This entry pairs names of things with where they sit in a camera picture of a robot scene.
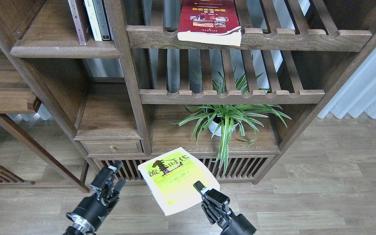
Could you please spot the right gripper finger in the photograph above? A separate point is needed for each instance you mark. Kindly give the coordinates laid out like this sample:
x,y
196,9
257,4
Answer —
x,y
211,196

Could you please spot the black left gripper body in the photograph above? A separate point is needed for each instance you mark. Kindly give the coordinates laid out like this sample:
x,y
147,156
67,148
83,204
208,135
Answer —
x,y
91,212

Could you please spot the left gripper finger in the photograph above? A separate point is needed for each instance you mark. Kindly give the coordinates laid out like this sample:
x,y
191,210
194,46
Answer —
x,y
118,186
104,179

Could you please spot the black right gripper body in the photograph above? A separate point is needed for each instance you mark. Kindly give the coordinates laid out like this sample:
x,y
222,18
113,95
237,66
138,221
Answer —
x,y
222,215

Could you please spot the yellow-green book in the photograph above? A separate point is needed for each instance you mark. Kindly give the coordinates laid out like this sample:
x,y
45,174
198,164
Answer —
x,y
171,177

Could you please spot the maroon book white characters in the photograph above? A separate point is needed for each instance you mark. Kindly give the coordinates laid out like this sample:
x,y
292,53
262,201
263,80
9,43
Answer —
x,y
81,21

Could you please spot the red book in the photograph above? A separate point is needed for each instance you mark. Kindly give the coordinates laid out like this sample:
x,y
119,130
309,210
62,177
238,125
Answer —
x,y
209,21

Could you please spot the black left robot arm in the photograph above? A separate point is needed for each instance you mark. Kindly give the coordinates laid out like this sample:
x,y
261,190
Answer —
x,y
92,210

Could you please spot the brass drawer knob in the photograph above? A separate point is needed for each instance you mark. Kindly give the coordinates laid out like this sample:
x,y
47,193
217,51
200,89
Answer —
x,y
112,149

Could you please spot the white plant pot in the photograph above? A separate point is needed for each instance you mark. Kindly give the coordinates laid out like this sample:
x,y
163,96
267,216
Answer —
x,y
218,131

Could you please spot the green spider plant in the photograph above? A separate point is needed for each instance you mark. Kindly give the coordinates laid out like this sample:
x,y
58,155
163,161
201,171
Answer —
x,y
244,114

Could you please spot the dark wooden bookshelf cabinet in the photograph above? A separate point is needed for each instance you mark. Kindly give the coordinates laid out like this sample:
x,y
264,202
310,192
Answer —
x,y
126,92

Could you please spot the wooden side table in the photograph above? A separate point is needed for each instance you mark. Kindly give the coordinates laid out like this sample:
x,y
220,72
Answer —
x,y
16,97

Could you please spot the white upright book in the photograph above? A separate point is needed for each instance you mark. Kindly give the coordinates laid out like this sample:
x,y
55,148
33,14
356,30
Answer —
x,y
89,4

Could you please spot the dark green upright book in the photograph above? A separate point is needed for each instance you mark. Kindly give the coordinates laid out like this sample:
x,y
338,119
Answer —
x,y
102,20

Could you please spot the white curtain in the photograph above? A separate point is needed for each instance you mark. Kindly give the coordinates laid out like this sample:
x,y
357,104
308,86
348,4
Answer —
x,y
357,95

